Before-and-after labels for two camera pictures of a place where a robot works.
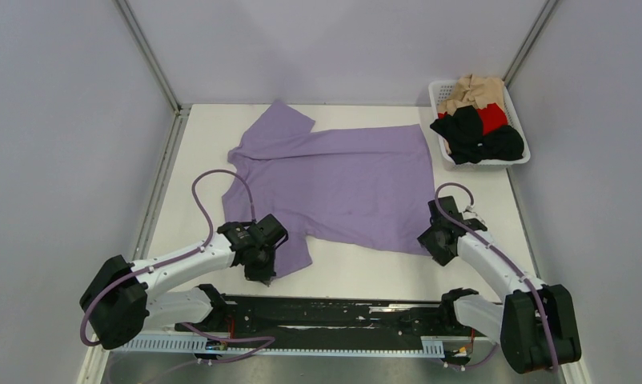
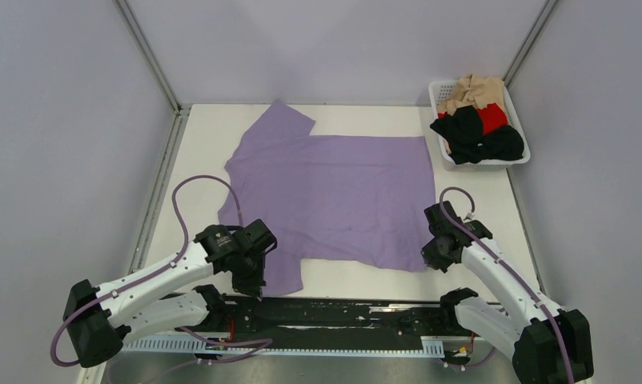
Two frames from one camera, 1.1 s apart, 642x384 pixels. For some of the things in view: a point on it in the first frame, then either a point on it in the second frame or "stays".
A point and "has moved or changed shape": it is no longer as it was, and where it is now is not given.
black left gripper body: x=262 y=268 → x=250 y=275
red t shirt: x=491 y=117 stays
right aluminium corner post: x=547 y=9 stays
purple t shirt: x=367 y=186 has moved or changed shape
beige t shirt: x=473 y=90 stays
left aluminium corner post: x=181 y=110 stays
